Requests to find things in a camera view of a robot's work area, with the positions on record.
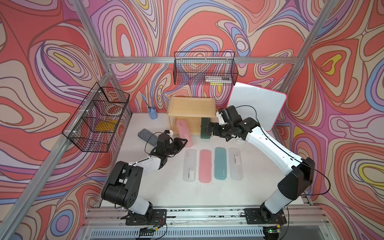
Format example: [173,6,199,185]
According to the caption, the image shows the blue giraffe pen holder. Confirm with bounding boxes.
[142,94,158,120]

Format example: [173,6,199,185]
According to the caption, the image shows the marker box in basket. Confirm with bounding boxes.
[205,76,233,85]

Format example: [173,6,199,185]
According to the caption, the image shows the black wire basket back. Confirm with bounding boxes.
[173,50,239,86]

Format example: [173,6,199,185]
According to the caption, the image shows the black wire basket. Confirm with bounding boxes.
[62,83,130,153]
[173,50,239,86]

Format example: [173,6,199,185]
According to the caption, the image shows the yellow item in basket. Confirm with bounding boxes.
[94,120,118,133]

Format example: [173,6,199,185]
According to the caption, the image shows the wooden shelf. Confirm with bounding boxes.
[167,96,216,135]

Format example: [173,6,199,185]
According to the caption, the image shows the teal pencil case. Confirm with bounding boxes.
[214,147,227,181]

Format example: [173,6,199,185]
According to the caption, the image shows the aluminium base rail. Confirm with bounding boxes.
[76,205,339,240]

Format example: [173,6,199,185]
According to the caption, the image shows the pink pencil case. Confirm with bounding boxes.
[176,119,193,148]
[199,150,212,184]

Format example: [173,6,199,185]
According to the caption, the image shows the black cable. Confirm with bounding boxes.
[235,104,331,197]

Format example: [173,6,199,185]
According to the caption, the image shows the black wire basket left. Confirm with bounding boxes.
[62,83,130,153]

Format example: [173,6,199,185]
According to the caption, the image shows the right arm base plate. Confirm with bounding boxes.
[240,208,287,226]

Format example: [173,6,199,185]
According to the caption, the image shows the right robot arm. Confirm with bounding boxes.
[205,106,315,223]

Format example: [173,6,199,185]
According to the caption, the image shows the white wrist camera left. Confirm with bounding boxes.
[164,130,174,138]

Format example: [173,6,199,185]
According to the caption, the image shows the dark green pencil case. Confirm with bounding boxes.
[201,118,211,139]

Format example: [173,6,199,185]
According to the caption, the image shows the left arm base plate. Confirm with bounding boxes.
[121,209,167,227]

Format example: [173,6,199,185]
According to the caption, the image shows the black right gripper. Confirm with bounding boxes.
[203,122,233,139]

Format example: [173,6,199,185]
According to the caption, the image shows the clear pencil case with label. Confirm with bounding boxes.
[228,148,244,181]

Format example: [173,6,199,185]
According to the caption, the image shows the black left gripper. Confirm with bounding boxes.
[163,138,187,158]

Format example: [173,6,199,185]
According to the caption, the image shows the clear frosted pencil case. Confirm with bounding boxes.
[183,149,197,183]

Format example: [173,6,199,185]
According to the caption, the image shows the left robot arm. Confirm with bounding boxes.
[101,131,189,216]

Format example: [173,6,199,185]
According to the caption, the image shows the aluminium frame post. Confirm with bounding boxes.
[1,1,127,240]

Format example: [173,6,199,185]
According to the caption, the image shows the white board pink frame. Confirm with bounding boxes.
[228,83,287,132]

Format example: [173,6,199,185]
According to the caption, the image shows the grey textured case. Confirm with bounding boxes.
[138,129,158,147]

